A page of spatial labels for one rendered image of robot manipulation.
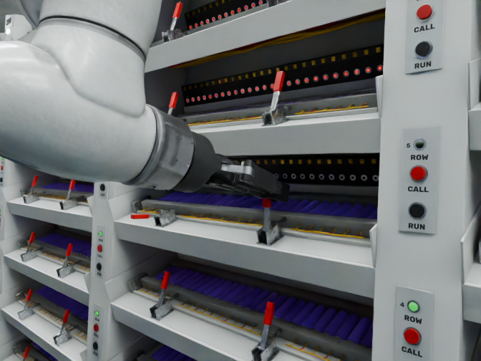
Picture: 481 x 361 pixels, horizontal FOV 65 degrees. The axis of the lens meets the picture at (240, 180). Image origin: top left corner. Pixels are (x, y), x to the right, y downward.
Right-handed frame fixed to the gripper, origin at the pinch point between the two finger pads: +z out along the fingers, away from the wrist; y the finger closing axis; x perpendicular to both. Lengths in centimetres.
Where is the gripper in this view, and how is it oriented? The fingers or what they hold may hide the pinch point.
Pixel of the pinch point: (269, 189)
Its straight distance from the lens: 60.1
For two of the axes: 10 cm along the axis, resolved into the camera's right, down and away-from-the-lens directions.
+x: 1.6, -9.8, 1.5
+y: 7.6, 0.2, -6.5
